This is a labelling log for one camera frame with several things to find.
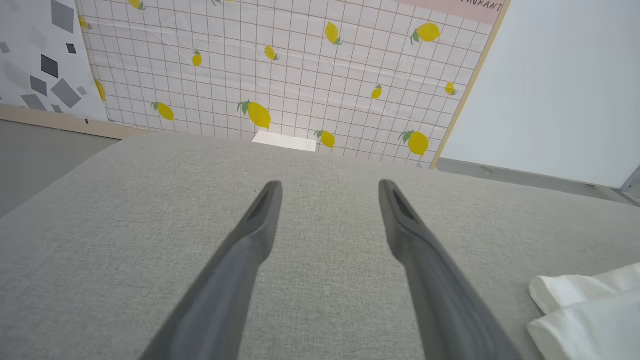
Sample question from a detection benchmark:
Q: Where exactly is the lemon print grid panel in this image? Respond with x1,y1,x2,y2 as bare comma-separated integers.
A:
75,0,512,170

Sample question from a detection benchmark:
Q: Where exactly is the white partition board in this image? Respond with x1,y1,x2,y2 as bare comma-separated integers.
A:
436,0,640,190

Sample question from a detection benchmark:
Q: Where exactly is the white garment with dark stitching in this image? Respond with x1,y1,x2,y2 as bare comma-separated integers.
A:
527,263,640,360

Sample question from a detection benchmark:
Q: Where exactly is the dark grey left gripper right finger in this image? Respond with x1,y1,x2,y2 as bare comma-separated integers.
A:
378,179,524,360

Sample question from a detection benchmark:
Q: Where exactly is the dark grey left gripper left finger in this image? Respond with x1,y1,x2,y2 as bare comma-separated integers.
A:
140,180,284,360

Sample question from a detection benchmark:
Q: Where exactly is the white box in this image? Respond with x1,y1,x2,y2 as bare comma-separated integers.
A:
251,130,318,153

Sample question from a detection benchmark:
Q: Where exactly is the grey terrazzo print panel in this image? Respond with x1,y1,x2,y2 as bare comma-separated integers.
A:
0,0,110,122

